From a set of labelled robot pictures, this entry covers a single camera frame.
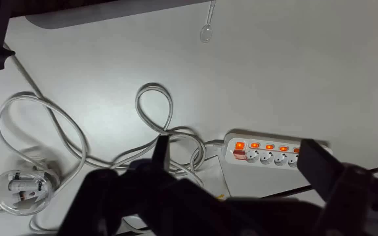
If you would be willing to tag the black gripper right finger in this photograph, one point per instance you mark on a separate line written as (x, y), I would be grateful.
(318, 165)

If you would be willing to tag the grey partition panel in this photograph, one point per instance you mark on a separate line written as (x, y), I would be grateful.
(89, 11)

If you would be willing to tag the white round power plug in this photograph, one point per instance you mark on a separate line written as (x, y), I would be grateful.
(23, 192)

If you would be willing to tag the clear plastic spoon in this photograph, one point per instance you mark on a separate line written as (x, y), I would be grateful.
(207, 33)

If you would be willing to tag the white power strip orange switches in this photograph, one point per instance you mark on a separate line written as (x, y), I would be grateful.
(246, 178)

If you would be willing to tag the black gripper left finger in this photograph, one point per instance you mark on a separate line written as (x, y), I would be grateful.
(162, 153)

